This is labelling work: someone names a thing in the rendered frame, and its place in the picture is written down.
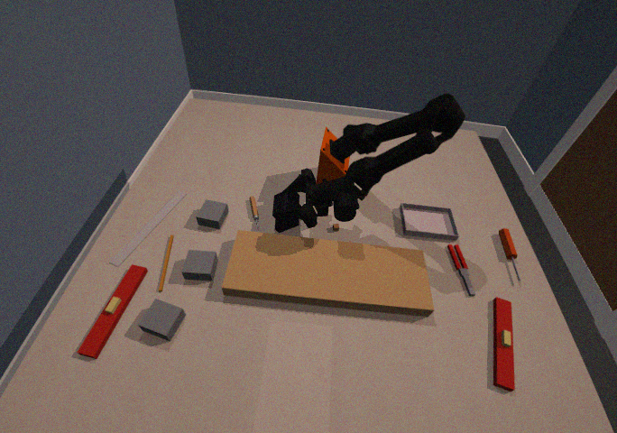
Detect red flat bar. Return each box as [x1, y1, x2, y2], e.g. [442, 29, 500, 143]
[77, 265, 148, 359]
[493, 297, 515, 392]

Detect tan wooden floor panel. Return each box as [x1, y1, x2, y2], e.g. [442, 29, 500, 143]
[222, 230, 435, 317]

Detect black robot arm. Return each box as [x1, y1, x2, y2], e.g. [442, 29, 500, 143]
[329, 94, 465, 222]

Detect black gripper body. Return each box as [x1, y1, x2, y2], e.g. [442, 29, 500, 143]
[300, 168, 333, 228]

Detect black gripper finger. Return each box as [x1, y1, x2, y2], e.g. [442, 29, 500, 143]
[281, 204, 304, 221]
[283, 174, 306, 194]

